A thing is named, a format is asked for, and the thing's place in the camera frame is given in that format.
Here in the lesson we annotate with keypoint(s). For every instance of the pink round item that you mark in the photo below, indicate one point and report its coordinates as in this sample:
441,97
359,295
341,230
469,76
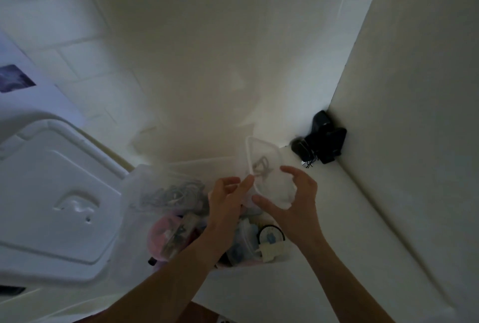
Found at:
159,238

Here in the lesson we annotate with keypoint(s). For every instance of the clear plastic bag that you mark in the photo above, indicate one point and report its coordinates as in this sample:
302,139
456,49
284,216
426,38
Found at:
243,246

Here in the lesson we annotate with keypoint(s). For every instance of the person's left thumb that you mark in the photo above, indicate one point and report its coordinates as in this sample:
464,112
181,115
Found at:
247,188

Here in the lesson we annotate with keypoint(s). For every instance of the person's right hand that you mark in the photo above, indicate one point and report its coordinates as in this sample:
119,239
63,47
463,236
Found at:
301,210

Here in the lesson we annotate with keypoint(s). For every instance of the white poster with purple photo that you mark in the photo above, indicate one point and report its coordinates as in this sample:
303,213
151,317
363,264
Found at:
22,83

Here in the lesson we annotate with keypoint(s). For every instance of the person's left hand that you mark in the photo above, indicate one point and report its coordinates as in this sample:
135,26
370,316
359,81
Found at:
222,210

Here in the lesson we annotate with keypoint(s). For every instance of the small clear plastic container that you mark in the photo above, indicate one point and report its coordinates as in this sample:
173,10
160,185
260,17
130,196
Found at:
275,188

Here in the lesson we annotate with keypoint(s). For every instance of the large clear storage bin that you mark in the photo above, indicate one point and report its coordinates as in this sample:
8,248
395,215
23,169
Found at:
134,199

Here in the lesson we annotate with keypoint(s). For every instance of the white plastic bin lid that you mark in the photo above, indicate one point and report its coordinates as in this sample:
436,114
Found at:
48,199

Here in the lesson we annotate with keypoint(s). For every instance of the person's right forearm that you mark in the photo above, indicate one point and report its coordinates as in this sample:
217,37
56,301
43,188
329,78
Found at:
340,285

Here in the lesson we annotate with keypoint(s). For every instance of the person's right thumb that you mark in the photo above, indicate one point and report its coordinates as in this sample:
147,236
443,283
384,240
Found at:
265,205

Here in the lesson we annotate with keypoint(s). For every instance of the white plug adapter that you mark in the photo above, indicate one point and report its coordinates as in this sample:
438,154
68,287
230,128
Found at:
273,251

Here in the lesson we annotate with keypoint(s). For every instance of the person's left forearm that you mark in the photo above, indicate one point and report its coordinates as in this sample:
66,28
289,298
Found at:
164,281

